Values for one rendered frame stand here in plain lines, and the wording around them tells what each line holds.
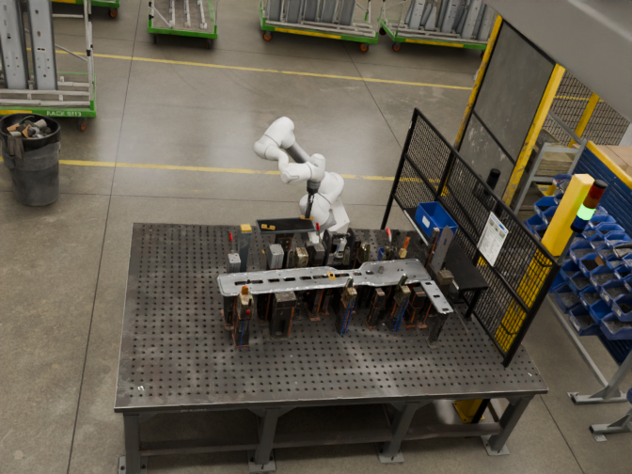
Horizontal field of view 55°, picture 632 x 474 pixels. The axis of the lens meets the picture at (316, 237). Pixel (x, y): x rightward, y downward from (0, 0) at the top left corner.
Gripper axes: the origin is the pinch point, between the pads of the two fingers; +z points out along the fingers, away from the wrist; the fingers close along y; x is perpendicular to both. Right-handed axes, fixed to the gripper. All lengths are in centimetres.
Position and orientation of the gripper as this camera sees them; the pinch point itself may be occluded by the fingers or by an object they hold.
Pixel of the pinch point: (308, 213)
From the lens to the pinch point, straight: 384.3
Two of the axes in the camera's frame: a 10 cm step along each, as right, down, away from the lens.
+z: -1.6, 7.9, 5.9
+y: 0.4, 6.0, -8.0
